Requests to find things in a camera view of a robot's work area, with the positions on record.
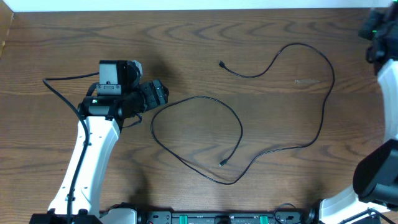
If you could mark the cardboard panel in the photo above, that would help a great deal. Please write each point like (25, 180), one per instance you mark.
(6, 18)

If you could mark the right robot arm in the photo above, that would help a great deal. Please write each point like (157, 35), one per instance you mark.
(373, 191)

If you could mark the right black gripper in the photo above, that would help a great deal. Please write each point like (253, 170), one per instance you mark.
(373, 22)

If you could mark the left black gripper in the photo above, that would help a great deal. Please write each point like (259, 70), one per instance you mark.
(150, 94)

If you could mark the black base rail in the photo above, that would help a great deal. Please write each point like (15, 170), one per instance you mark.
(217, 217)

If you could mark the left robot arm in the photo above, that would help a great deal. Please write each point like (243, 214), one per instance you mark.
(118, 95)

